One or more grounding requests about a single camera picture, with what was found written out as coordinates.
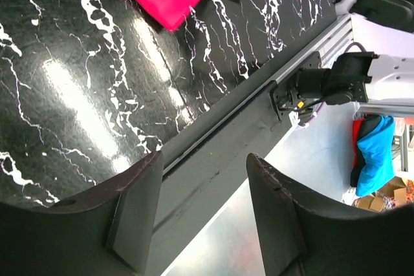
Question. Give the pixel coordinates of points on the cardboard boxes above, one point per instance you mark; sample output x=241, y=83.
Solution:
x=396, y=193

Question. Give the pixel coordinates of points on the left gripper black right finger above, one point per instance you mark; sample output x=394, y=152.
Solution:
x=302, y=232

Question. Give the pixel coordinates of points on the black marbled table mat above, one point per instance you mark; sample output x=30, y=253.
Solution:
x=89, y=87

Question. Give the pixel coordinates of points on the blue cloth pile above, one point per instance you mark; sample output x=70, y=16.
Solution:
x=377, y=154

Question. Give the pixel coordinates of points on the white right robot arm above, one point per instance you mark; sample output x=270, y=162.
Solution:
x=355, y=76

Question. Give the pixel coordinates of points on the aluminium frame rail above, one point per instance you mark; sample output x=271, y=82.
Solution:
x=328, y=44

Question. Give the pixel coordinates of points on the red cloth piece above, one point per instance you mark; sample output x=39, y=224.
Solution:
x=355, y=131

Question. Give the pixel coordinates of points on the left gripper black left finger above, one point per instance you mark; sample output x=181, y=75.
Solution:
x=104, y=230

